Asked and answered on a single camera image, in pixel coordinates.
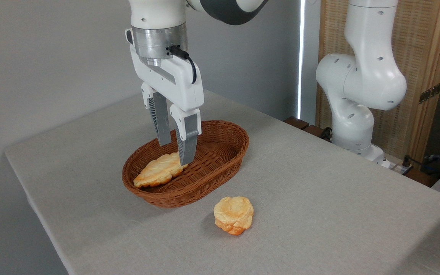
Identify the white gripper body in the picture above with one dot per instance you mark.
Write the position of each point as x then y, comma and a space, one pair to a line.
174, 82

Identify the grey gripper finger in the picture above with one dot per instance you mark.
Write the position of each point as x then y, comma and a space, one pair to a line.
160, 122
187, 141

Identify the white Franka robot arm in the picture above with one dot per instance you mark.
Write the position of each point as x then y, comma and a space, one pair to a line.
365, 76

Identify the long flat golden bread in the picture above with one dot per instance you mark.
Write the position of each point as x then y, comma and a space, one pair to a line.
159, 172

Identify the round golden bread roll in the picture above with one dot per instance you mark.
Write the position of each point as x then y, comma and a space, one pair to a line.
233, 214

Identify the brown oval wicker basket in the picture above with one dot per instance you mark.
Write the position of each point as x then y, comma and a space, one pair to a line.
216, 164

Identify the dark brown wooden block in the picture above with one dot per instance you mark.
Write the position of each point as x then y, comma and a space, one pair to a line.
296, 122
420, 177
313, 131

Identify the white power strip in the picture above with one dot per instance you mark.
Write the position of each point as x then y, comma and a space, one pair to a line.
395, 168

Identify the black power plug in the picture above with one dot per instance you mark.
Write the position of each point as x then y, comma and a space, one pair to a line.
406, 160

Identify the metal screen hinge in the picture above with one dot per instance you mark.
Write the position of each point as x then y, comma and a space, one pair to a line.
430, 93

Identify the wooden woven screen panel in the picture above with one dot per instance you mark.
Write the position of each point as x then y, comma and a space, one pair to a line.
422, 46

